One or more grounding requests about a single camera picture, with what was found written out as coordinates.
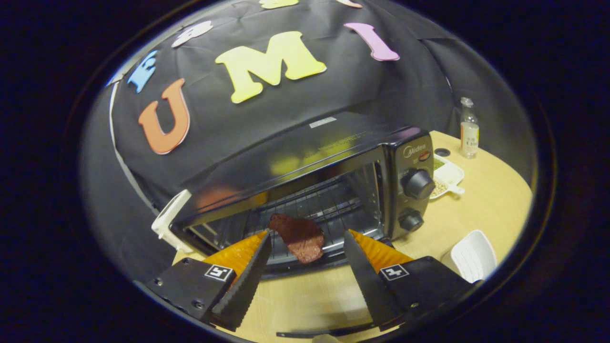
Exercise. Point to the black bottle cap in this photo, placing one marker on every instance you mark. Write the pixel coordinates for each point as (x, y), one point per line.
(442, 152)

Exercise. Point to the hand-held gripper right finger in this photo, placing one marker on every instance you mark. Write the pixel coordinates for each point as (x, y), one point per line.
(369, 286)

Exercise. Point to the black toaster oven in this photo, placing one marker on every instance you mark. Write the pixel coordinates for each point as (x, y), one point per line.
(414, 183)

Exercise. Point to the clear glass bottle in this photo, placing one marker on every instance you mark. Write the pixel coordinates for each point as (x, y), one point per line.
(469, 131)

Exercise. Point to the white rectangular dish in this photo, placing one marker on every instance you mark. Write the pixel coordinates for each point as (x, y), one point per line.
(472, 255)

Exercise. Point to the brown meat steak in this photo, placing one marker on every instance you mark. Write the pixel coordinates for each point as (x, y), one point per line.
(300, 236)

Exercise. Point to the white divided seasoning dish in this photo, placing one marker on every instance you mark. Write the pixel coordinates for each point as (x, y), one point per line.
(448, 175)

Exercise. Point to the white bread toaster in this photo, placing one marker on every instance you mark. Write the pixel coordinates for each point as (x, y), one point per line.
(167, 219)

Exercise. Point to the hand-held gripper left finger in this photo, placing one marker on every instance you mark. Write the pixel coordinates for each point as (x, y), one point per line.
(245, 286)

